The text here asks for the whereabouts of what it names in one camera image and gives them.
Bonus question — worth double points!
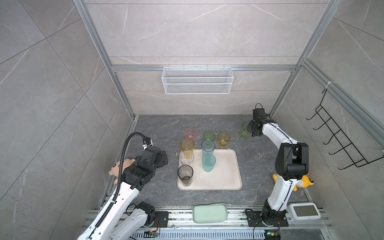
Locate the yellow plush toy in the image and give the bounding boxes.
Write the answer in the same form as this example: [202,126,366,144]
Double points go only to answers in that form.
[273,174,315,192]

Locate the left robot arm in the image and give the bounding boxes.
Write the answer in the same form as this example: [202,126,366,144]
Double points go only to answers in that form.
[78,132,168,240]

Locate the pink plush doll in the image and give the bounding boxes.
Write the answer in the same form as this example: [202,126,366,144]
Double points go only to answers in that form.
[109,159,135,185]

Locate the teal glass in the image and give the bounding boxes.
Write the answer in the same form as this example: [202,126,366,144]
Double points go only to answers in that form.
[202,154,216,173]

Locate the short amber glass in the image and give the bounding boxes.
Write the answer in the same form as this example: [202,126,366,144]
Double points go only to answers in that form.
[218,132,231,148]

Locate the blue glass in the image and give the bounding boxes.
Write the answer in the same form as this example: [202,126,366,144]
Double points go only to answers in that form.
[201,140,216,156]

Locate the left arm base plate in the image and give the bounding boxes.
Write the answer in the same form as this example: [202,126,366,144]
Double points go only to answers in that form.
[144,211,169,228]

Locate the tall light green glass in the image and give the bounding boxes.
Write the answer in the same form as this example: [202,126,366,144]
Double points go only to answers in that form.
[240,122,252,140]

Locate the beige plastic tray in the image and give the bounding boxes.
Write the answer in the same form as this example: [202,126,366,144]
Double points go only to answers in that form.
[177,150,242,191]

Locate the white tablet device right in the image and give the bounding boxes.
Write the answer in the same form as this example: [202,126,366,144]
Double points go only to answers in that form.
[288,202,321,221]

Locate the clear glass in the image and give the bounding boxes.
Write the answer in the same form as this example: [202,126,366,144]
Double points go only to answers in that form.
[179,150,195,165]

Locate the white wire mesh basket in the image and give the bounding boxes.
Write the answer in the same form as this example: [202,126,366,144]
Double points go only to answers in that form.
[162,67,234,95]

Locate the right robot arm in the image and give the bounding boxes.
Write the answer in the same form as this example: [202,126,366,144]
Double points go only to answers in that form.
[247,108,309,227]

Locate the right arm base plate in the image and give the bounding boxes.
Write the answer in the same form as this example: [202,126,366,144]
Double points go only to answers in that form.
[245,209,289,227]

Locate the dark grey glass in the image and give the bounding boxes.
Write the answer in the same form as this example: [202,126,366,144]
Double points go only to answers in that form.
[178,165,194,186]

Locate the aluminium rail frame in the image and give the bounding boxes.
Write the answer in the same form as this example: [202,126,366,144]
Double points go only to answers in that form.
[80,205,334,240]

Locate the black wire hook rack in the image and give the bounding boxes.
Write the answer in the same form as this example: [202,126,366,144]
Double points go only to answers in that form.
[306,89,384,170]

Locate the light green sponge block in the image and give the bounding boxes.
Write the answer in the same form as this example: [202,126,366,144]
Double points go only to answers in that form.
[193,204,228,224]

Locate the short green glass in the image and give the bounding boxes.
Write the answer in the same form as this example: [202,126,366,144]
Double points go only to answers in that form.
[203,131,216,141]

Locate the tall yellow glass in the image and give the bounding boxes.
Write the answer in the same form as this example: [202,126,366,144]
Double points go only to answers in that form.
[180,139,195,151]

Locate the pink glass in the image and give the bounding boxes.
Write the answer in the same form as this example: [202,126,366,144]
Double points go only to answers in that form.
[184,127,197,142]

